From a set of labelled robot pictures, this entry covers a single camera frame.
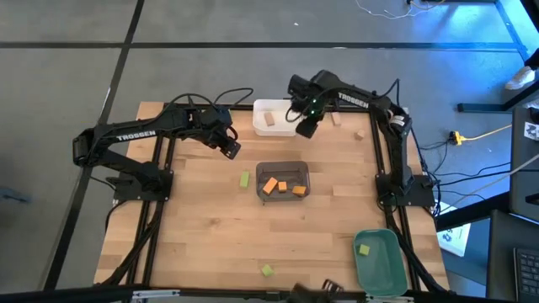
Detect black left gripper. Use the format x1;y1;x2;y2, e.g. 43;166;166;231
200;121;243;161

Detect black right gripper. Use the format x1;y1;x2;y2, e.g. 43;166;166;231
296;94;328;139

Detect grey translucent plastic bin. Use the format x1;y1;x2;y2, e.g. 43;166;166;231
255;160;312;203

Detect orange rectangular block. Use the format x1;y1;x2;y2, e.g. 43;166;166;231
261;176;280;197

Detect green plastic bin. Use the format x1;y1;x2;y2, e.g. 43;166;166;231
352;228;409;298

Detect white plastic bin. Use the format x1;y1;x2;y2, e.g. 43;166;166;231
252;98;301;138

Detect black mechanical device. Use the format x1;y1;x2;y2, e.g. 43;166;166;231
290;278;345;303

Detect black desk foot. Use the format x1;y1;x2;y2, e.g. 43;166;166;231
456;79;539;114

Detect black diagonal beam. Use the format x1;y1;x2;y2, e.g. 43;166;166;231
435;191;510;232

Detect white printed paper sheet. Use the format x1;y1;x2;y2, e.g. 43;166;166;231
436;221;472;258

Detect person's shoe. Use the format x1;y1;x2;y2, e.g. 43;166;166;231
504;66;537;91

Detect grey desk panel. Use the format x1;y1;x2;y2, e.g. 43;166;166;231
508;104;539;223

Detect white code tag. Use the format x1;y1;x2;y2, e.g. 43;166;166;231
523;120;539;142

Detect dark desk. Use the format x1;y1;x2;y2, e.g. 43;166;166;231
486;209;539;303

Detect person's leg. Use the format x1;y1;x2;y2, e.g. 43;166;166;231
524;49;539;71

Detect black keyboard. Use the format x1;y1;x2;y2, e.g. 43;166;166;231
512;247;539;302

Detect black right camera cable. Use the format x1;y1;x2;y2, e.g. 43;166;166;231
285;103;307;124

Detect black camera cable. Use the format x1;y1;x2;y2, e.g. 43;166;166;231
166;87;255;117
285;103;307;124

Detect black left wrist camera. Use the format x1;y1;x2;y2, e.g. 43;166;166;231
197;107;232;127

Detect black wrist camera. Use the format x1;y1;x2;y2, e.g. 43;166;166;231
287;74;311;98
197;107;232;127

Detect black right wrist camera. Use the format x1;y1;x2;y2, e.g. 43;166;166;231
287;74;311;98

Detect black left camera cable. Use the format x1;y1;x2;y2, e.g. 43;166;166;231
166;87;255;117

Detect black aluminium table frame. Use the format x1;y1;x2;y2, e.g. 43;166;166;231
107;97;450;295

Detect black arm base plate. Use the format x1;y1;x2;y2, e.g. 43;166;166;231
105;167;174;202
375;173;435;207

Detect black cable bundle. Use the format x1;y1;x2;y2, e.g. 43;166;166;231
100;200;163;287
385;205;450;294

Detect white floor cable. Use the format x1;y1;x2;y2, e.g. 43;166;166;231
355;0;447;21

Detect black floor cables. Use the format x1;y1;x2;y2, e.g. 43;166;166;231
420;162;513;199

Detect yellow power cable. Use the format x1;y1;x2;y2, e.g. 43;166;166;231
461;124;513;142

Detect thick grey floor cable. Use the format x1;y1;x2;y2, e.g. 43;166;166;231
437;151;539;214

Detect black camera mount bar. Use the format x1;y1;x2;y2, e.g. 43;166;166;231
0;284;539;303

